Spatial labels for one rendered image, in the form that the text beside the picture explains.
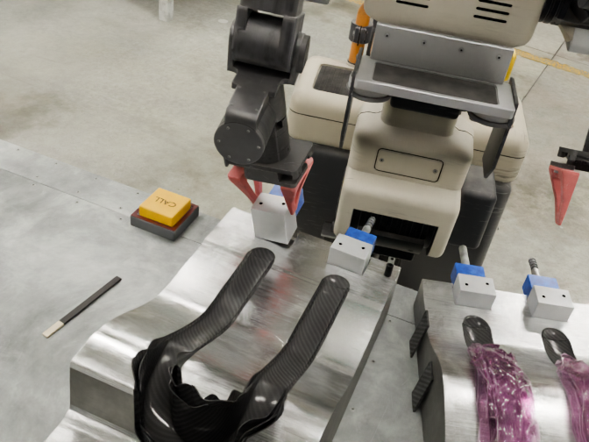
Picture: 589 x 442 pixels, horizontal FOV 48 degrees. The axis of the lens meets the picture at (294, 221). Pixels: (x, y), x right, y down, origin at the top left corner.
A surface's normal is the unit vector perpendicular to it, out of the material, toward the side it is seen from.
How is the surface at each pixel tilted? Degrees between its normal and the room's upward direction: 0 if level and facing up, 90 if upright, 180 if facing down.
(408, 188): 8
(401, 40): 90
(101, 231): 0
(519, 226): 0
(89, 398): 84
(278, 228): 99
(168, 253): 0
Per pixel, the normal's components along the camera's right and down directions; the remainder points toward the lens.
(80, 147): 0.13, -0.79
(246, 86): 0.11, -0.64
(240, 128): -0.22, 0.68
